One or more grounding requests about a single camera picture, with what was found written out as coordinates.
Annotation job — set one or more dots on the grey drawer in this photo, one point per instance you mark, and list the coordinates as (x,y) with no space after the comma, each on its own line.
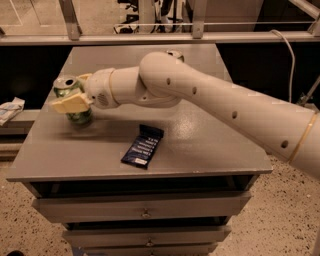
(142,207)
(162,250)
(147,236)

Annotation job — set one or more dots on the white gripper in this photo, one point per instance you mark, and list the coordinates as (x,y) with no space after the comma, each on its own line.
(99,88)

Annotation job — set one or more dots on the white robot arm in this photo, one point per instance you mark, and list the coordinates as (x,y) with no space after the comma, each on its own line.
(286,130)

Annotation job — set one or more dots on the top grey drawer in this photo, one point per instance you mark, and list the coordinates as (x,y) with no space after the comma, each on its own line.
(142,207)

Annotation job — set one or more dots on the metal railing frame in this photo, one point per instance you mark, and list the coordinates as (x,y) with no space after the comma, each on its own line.
(113,22)

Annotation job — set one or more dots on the white green soda can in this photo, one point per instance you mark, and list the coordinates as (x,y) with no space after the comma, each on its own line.
(176,54)

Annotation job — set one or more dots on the middle grey drawer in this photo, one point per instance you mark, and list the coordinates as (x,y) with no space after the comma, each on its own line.
(147,236)

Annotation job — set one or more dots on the dark blue snack wrapper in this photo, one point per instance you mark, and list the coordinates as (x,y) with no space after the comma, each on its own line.
(141,151)

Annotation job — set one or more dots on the white folded cloth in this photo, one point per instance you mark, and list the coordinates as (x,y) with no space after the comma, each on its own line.
(8,110)

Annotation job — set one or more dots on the bottom grey drawer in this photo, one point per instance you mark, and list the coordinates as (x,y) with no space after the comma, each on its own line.
(162,250)

